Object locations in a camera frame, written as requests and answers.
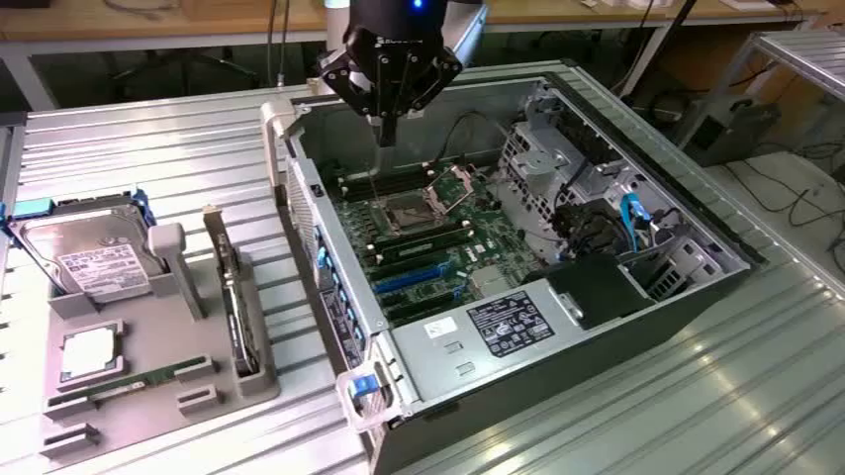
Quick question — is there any green motherboard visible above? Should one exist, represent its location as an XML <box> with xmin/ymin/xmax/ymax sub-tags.
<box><xmin>328</xmin><ymin>157</ymin><xmax>548</xmax><ymax>328</ymax></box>

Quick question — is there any green RAM stick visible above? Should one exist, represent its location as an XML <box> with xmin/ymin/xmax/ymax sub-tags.
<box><xmin>55</xmin><ymin>353</ymin><xmax>206</xmax><ymax>400</ymax></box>

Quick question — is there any hard disk with blue bracket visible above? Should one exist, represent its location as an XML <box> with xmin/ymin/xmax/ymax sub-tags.
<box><xmin>0</xmin><ymin>185</ymin><xmax>166</xmax><ymax>305</ymax></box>

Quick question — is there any thin black wire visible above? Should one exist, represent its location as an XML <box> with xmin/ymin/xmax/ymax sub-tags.
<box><xmin>443</xmin><ymin>111</ymin><xmax>511</xmax><ymax>160</ymax></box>

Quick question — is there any blue flat wire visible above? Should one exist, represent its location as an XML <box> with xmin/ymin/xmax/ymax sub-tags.
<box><xmin>617</xmin><ymin>190</ymin><xmax>647</xmax><ymax>254</ymax></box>

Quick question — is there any grey parts rack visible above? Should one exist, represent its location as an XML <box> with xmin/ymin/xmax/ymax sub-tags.
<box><xmin>38</xmin><ymin>222</ymin><xmax>282</xmax><ymax>459</ymax></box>

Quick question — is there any black RAM slot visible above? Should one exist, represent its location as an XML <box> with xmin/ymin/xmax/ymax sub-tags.
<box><xmin>341</xmin><ymin>178</ymin><xmax>431</xmax><ymax>200</ymax></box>
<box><xmin>365</xmin><ymin>225</ymin><xmax>463</xmax><ymax>247</ymax></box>
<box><xmin>336</xmin><ymin>169</ymin><xmax>423</xmax><ymax>192</ymax></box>

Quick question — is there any installed RAM stick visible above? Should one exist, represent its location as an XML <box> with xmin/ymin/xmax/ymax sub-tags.
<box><xmin>373</xmin><ymin>236</ymin><xmax>473</xmax><ymax>262</ymax></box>

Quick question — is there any black box device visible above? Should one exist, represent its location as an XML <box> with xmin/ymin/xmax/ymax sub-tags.
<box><xmin>682</xmin><ymin>98</ymin><xmax>784</xmax><ymax>167</ymax></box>

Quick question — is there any black open PC case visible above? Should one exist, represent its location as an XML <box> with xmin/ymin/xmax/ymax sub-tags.
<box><xmin>260</xmin><ymin>57</ymin><xmax>772</xmax><ymax>475</ymax></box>

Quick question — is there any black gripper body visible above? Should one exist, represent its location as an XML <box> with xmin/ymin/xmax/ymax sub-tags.
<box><xmin>341</xmin><ymin>0</ymin><xmax>449</xmax><ymax>118</ymax></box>

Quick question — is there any hanging black cable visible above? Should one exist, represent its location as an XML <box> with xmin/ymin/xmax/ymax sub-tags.
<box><xmin>265</xmin><ymin>0</ymin><xmax>290</xmax><ymax>86</ymax></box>

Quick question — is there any CPU socket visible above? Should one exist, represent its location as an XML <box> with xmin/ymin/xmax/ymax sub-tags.
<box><xmin>374</xmin><ymin>190</ymin><xmax>440</xmax><ymax>233</ymax></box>

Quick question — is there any blue expansion slot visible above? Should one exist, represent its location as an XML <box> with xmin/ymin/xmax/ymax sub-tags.
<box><xmin>372</xmin><ymin>264</ymin><xmax>449</xmax><ymax>294</ymax></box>
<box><xmin>380</xmin><ymin>276</ymin><xmax>457</xmax><ymax>304</ymax></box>

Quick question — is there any black plastic air shroud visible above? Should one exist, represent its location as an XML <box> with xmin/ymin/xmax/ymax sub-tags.
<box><xmin>543</xmin><ymin>251</ymin><xmax>659</xmax><ymax>332</ymax></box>

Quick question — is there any graphics card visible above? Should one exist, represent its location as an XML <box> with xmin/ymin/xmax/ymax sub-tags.
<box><xmin>200</xmin><ymin>205</ymin><xmax>261</xmax><ymax>378</ymax></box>

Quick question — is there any metal slat shelf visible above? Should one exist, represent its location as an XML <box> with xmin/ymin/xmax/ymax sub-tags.
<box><xmin>716</xmin><ymin>32</ymin><xmax>845</xmax><ymax>149</ymax></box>

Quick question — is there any silver CPU chip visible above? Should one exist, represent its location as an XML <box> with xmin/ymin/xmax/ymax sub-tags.
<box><xmin>58</xmin><ymin>328</ymin><xmax>125</xmax><ymax>386</ymax></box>

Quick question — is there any silver chipset heatsink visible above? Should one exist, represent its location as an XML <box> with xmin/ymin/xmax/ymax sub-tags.
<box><xmin>471</xmin><ymin>269</ymin><xmax>524</xmax><ymax>302</ymax></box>

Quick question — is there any silver disk bay cage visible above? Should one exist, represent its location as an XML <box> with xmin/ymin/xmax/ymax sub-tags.
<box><xmin>497</xmin><ymin>121</ymin><xmax>576</xmax><ymax>229</ymax></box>

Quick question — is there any black cable on white desk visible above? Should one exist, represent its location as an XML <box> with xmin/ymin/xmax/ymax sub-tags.
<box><xmin>724</xmin><ymin>142</ymin><xmax>845</xmax><ymax>234</ymax></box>

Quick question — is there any grey power supply unit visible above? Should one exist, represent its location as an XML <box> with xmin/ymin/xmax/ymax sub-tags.
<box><xmin>388</xmin><ymin>276</ymin><xmax>588</xmax><ymax>405</ymax></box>

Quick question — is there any black wire bundle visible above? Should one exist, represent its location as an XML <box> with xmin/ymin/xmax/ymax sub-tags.
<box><xmin>551</xmin><ymin>201</ymin><xmax>628</xmax><ymax>259</ymax></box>

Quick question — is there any black expansion slot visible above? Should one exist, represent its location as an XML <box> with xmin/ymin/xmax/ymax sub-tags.
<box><xmin>385</xmin><ymin>291</ymin><xmax>464</xmax><ymax>319</ymax></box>

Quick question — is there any metal socket cover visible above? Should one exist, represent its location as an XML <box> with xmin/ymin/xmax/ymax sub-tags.
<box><xmin>423</xmin><ymin>165</ymin><xmax>484</xmax><ymax>200</ymax></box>

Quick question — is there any wooden desk with white frame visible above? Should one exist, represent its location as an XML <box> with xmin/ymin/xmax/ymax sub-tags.
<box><xmin>0</xmin><ymin>0</ymin><xmax>330</xmax><ymax>113</ymax></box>
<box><xmin>484</xmin><ymin>0</ymin><xmax>823</xmax><ymax>100</ymax></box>

